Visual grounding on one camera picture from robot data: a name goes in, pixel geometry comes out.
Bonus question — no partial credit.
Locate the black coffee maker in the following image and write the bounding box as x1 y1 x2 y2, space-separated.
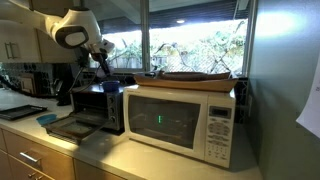
53 64 76 107

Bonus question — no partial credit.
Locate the window frame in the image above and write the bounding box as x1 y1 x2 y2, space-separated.
79 0 258 78

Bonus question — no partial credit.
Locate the white paper sheet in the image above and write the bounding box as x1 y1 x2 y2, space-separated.
295 54 320 139

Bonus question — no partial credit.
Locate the glass toaster oven door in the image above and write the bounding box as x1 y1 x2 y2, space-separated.
42 111 111 145

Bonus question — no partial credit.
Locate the upper wall cabinet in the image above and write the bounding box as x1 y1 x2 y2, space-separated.
0 0 82 64

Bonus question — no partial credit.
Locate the wooden serving tray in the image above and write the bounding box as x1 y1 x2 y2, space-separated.
133 71 240 93

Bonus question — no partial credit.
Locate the white microwave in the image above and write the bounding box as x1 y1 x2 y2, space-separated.
122 83 237 169

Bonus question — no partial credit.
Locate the dark blue bowl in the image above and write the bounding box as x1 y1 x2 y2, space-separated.
101 80 121 94

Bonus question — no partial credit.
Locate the wooden cabinet drawer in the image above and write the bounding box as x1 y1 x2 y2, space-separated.
1 129 76 180

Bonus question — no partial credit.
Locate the silver toaster oven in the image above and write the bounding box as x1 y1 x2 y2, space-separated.
69 83 125 132

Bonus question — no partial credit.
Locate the flat black tray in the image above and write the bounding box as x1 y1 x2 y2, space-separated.
0 104 48 121

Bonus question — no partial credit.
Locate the brown wooden dish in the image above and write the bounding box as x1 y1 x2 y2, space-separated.
156 69 231 82

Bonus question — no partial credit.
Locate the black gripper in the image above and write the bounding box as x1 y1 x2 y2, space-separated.
89 51 112 80

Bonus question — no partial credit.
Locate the silver drawer handle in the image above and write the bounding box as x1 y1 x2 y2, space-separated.
19 151 43 164
28 171 45 180

